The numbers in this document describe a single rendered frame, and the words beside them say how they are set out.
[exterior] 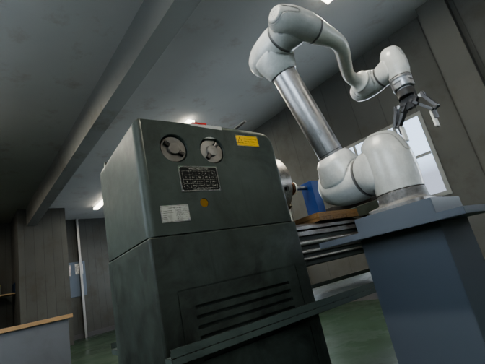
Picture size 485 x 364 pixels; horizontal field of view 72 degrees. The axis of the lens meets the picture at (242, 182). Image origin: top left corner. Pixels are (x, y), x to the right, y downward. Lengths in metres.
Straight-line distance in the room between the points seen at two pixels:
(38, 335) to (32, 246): 6.89
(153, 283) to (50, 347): 1.82
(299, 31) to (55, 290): 8.83
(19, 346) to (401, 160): 2.48
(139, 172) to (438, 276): 0.91
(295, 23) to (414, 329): 1.05
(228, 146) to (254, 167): 0.13
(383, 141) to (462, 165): 3.46
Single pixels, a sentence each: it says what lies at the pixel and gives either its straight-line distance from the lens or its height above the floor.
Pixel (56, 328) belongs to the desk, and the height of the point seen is 0.63.
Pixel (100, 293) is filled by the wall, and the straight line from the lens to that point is 11.11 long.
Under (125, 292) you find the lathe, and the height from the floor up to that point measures 0.73.
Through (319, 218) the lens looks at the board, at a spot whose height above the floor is 0.88.
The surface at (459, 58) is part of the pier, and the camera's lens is 4.69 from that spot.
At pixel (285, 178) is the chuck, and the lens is 1.53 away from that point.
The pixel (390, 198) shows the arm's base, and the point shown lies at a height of 0.84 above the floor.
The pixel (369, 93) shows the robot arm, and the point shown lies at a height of 1.38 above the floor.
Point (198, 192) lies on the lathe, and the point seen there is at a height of 1.00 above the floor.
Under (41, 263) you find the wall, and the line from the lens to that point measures 9.53.
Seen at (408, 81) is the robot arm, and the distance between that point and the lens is 1.63.
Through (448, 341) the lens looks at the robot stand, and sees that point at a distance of 1.13.
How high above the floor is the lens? 0.70
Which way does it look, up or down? 15 degrees up
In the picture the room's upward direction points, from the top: 13 degrees counter-clockwise
